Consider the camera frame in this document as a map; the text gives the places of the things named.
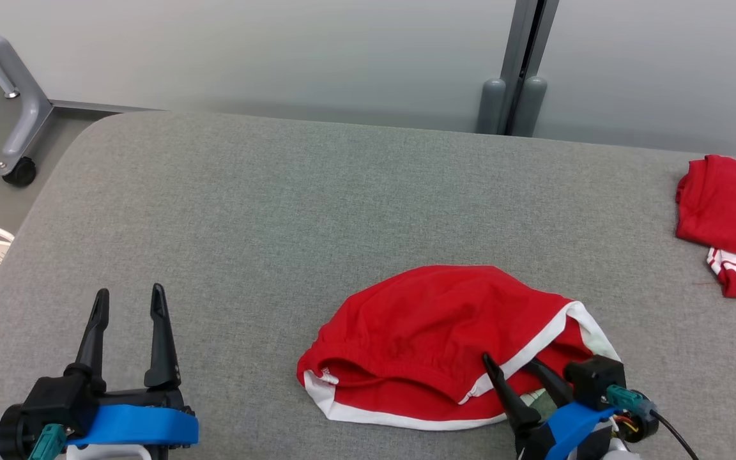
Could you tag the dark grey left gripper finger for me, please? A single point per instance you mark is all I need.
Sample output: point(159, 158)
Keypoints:
point(162, 351)
point(96, 326)

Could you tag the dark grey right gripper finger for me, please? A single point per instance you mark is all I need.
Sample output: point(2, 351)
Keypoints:
point(556, 386)
point(513, 402)

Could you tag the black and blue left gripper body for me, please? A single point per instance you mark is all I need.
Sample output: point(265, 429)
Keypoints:
point(138, 425)

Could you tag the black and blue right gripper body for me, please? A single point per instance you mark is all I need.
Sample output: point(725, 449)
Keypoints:
point(566, 428)

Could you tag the red shorts with white trim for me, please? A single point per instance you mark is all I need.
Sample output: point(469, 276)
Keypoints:
point(425, 332)

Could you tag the red jersey with number print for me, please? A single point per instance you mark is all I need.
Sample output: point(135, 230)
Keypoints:
point(732, 204)

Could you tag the grey upholstered fabric platform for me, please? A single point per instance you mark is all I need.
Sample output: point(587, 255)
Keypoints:
point(278, 223)

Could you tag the grey stand leg with caster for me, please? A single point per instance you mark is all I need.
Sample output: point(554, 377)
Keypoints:
point(23, 108)

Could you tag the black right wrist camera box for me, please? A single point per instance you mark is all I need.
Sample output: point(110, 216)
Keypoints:
point(595, 380)

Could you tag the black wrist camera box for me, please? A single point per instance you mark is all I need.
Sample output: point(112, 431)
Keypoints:
point(48, 402)
point(595, 380)

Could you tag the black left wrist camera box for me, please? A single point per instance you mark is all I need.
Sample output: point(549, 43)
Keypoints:
point(48, 402)

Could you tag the grey partition post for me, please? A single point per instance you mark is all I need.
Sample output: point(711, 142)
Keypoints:
point(518, 64)

